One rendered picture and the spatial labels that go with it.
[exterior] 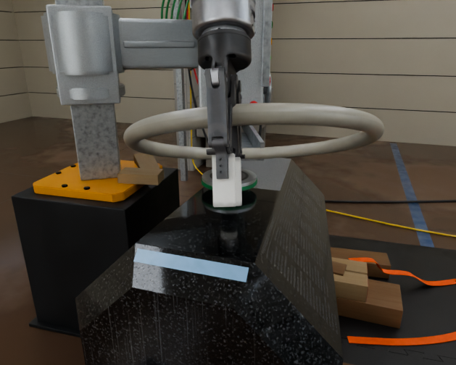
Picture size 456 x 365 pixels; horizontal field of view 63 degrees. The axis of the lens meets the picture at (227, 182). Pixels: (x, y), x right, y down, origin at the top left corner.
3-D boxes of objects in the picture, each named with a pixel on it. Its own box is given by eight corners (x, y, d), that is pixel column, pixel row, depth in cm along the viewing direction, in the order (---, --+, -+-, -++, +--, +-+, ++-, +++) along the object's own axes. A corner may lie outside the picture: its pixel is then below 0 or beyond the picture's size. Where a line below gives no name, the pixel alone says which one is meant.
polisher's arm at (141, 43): (45, 76, 156) (35, 10, 148) (53, 71, 187) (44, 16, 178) (216, 72, 178) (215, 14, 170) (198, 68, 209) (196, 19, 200)
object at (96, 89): (36, 104, 170) (19, 4, 156) (83, 95, 201) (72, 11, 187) (104, 107, 161) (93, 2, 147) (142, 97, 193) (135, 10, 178)
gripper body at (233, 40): (246, 20, 48) (247, 93, 47) (254, 47, 56) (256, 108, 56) (189, 27, 49) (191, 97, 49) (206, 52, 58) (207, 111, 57)
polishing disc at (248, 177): (215, 167, 160) (215, 164, 160) (263, 173, 152) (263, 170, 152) (192, 183, 142) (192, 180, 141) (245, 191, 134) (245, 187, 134)
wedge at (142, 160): (134, 162, 212) (133, 153, 210) (151, 160, 216) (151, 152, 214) (141, 172, 195) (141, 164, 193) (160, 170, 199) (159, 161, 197)
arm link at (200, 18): (259, 10, 56) (259, 48, 56) (201, 17, 58) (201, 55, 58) (250, -25, 48) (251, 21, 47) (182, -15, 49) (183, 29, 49)
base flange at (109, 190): (28, 193, 179) (26, 183, 177) (89, 163, 223) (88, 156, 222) (120, 203, 167) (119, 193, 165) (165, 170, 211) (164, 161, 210)
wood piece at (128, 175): (118, 183, 179) (116, 173, 178) (125, 176, 189) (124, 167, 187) (159, 185, 177) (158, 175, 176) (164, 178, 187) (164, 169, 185)
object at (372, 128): (146, 161, 98) (146, 150, 98) (330, 158, 100) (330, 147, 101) (86, 124, 49) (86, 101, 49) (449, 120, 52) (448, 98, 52)
